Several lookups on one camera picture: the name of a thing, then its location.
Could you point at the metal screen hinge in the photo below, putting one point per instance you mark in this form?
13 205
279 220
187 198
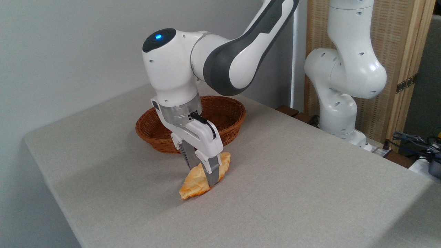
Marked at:
406 83

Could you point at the long golden bread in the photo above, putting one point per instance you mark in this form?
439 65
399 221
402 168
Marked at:
195 182

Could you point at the wooden rattan folding screen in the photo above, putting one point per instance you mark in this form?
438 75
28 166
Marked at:
396 41

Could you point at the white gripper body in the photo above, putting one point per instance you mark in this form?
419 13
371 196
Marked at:
201 139

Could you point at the white vertical pole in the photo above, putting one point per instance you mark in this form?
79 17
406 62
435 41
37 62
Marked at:
298 69

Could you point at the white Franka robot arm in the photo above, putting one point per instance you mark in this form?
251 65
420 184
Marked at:
172 72

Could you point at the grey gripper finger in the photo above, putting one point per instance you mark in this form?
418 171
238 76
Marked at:
189 156
213 172

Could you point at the brown wicker oval basket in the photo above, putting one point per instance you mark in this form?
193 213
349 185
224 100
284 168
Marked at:
229 117

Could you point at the brown wooden block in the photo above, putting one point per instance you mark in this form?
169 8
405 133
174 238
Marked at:
288 111
303 118

